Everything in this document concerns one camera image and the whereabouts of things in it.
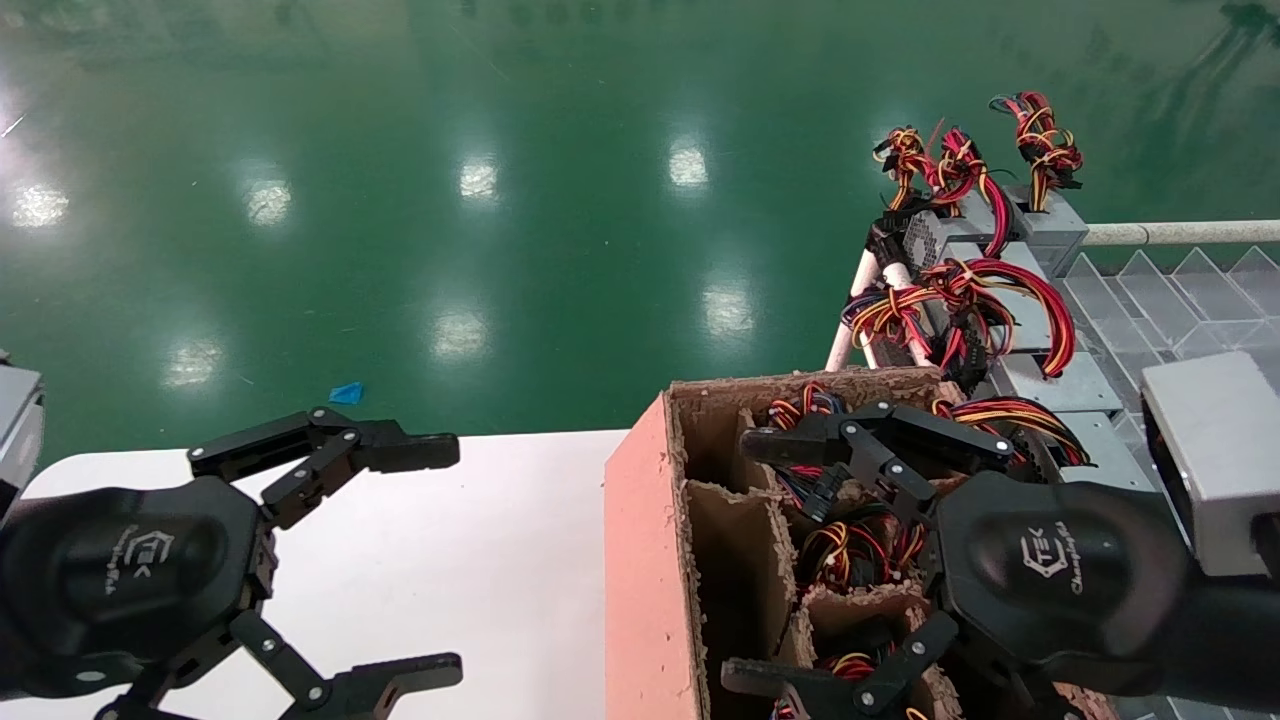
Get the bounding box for tangled red yellow cables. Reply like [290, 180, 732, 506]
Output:
[900, 125, 1031, 273]

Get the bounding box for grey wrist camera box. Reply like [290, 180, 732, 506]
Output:
[0, 350, 47, 526]
[1140, 350, 1280, 581]

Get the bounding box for clear plastic divider tray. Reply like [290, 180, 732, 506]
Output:
[1060, 245, 1280, 401]

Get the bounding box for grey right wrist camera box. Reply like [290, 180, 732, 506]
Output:
[1140, 350, 1280, 581]

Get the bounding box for black pipe joint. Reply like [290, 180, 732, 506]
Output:
[868, 215, 911, 266]

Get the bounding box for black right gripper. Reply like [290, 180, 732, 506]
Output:
[720, 402, 1203, 720]

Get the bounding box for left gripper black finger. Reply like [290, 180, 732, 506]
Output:
[95, 610, 464, 720]

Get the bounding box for short white rack pipe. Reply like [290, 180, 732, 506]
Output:
[880, 262, 936, 366]
[825, 250, 883, 371]

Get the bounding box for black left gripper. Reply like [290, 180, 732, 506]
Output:
[0, 407, 461, 701]

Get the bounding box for brown cardboard divider insert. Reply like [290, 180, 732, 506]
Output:
[685, 405, 966, 720]

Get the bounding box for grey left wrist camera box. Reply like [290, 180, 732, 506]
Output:
[0, 350, 47, 526]

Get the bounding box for red yellow cable bundle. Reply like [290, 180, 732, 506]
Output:
[873, 125, 936, 216]

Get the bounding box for pink cardboard box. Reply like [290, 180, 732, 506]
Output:
[605, 365, 1121, 720]

